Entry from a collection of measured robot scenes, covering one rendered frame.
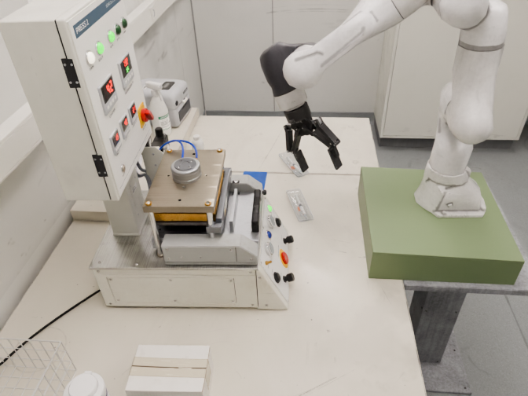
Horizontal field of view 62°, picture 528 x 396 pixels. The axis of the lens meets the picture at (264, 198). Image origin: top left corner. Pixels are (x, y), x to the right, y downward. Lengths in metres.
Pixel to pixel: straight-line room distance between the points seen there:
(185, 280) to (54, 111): 0.55
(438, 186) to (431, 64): 1.86
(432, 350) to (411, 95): 1.84
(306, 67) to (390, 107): 2.20
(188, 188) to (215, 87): 2.62
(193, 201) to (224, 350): 0.41
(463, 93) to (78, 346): 1.24
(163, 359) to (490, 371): 1.53
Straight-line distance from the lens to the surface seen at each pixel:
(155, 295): 1.31
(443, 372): 2.17
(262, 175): 1.81
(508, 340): 2.40
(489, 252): 1.45
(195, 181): 1.18
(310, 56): 1.15
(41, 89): 1.01
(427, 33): 3.16
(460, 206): 1.53
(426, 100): 3.35
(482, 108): 1.30
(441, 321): 1.95
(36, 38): 0.96
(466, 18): 1.17
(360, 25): 1.15
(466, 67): 1.29
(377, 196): 1.53
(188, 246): 1.16
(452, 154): 1.41
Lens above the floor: 1.79
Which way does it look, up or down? 38 degrees down
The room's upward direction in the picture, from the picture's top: 2 degrees counter-clockwise
